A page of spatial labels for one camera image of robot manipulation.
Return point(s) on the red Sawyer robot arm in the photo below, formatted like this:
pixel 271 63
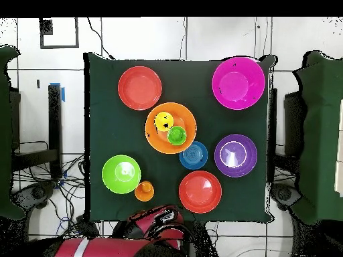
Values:
pixel 107 249

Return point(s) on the black power adapter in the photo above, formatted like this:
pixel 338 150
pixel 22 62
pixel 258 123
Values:
pixel 87 227

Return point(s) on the black rounded floor machine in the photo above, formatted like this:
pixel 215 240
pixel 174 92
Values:
pixel 37 192
pixel 284 194

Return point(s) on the dark green table cloth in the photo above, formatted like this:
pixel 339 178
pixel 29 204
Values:
pixel 115 128

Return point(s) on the blue tape strip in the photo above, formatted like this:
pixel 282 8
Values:
pixel 63 93

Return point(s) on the black metal stand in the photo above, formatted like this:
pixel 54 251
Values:
pixel 55 120

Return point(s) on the white paper sheet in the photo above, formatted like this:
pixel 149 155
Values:
pixel 339 147

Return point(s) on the orange plastic bowl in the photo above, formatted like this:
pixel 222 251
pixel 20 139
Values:
pixel 185 117

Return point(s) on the black square floor frame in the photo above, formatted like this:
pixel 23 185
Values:
pixel 59 46

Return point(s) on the red plastic bowl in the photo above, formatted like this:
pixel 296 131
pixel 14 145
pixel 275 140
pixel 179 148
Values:
pixel 140 88
pixel 201 191

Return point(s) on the small black floor object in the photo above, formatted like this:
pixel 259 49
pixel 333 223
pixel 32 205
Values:
pixel 38 83

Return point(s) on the blue plastic bowl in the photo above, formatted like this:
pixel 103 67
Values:
pixel 194 155

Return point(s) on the yellow plastic cup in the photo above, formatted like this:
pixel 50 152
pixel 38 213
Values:
pixel 162 119

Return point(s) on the green plastic cup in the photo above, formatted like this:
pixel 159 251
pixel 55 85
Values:
pixel 176 135

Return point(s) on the neighbouring green cloth table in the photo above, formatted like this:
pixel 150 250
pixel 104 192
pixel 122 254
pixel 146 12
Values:
pixel 321 133
pixel 5 133

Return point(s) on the black computer tower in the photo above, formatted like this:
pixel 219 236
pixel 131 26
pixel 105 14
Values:
pixel 294 120

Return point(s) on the green plastic bowl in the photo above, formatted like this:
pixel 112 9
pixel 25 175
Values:
pixel 120 174

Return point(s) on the pink plastic bowl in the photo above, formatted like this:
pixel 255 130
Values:
pixel 238 83

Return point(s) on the orange plastic cup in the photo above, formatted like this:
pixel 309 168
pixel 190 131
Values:
pixel 144 191

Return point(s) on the purple plastic bowl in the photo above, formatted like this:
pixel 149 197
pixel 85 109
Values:
pixel 235 155

